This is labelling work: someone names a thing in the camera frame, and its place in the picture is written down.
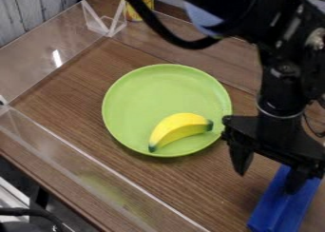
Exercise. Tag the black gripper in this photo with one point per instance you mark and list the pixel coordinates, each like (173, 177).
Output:
(282, 140)

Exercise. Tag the blue star-shaped block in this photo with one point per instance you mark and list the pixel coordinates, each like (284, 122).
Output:
(280, 212)

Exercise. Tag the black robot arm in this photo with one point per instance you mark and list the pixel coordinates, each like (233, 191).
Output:
(287, 29)

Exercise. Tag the green round plate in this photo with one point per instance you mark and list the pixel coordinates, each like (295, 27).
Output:
(155, 92)

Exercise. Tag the yellow toy banana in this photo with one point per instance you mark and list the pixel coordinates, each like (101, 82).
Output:
(176, 127)

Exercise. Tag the yellow blue tin can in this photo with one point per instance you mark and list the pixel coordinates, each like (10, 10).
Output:
(130, 12)

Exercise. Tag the clear acrylic corner bracket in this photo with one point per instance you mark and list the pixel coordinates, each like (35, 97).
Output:
(105, 25)

